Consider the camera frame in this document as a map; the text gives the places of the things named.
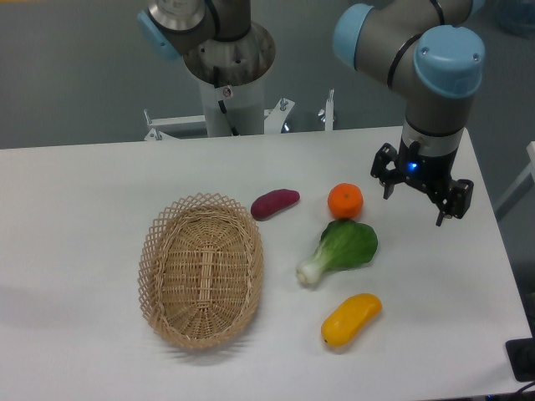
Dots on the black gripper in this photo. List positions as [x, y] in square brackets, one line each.
[424, 163]

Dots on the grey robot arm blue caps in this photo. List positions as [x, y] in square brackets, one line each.
[418, 49]

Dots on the yellow mango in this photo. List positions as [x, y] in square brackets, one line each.
[343, 324]

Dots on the orange tangerine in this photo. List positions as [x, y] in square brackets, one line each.
[345, 201]

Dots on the green bok choy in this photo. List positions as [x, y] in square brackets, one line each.
[344, 244]

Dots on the purple sweet potato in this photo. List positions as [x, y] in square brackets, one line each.
[273, 202]

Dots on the black device at table edge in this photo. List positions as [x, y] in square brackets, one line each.
[521, 357]

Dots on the oval wicker basket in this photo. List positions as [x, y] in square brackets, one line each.
[200, 271]

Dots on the white frame at right edge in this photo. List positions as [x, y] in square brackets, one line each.
[520, 186]

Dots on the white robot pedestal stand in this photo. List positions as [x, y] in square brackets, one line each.
[228, 110]

